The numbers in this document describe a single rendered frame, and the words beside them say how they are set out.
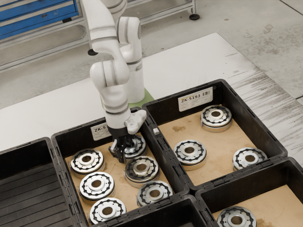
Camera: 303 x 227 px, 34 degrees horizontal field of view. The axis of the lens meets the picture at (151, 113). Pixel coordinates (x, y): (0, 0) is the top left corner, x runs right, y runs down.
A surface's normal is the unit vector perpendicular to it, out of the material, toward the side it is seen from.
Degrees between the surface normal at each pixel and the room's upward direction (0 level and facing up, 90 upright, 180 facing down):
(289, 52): 0
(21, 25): 90
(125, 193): 0
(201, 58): 0
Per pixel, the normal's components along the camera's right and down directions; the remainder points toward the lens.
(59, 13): 0.43, 0.56
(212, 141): -0.11, -0.75
